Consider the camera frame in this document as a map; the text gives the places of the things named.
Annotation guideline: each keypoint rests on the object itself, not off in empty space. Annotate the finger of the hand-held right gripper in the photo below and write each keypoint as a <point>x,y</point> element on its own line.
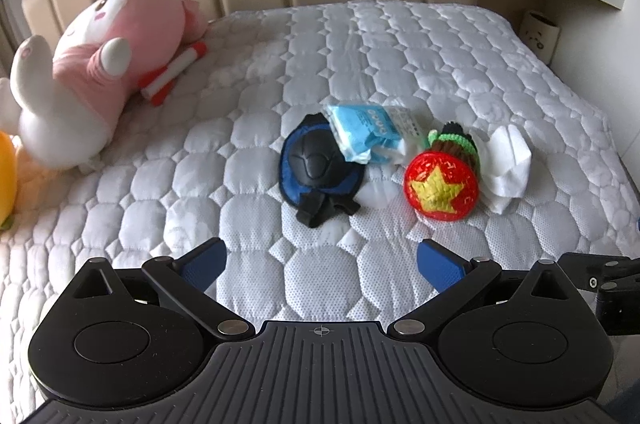
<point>615,299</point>

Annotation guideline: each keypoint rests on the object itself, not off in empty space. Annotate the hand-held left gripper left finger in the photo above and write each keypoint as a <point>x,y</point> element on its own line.
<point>202,266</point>

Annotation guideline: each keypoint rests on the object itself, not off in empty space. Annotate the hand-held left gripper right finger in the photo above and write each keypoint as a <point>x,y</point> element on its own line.
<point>440,266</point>

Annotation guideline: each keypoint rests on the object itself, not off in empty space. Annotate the small white tissue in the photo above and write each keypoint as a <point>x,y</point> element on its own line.
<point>378,194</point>

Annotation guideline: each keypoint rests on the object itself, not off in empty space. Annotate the large white tissue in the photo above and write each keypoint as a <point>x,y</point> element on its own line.
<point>507,169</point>

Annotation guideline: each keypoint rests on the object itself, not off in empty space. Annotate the blue tissue packet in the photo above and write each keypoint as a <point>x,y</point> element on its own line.
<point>357,124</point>

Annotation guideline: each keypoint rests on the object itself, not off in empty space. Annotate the red knitted toy with star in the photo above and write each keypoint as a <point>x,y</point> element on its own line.
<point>440,189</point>

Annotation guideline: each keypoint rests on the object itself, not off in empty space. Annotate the clear plastic tissue packet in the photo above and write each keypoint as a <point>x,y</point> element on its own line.
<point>407,124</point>

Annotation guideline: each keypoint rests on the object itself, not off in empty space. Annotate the blue and black knee pad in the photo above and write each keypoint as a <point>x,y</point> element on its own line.
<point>312,159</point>

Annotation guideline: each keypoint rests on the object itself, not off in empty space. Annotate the red and white tube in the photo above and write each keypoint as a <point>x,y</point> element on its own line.
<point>170,72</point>

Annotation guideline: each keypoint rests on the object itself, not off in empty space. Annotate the yellow plush toy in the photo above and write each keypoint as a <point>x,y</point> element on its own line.
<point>6,179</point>

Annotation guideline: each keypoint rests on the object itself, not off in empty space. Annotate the white quilted mattress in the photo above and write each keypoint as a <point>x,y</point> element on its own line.
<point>400,54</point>

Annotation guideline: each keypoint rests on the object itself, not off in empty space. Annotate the pink rabbit plush toy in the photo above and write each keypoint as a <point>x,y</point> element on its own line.
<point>85,74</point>

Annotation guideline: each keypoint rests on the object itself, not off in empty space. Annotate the white cup with face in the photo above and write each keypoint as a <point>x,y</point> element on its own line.
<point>537,37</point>

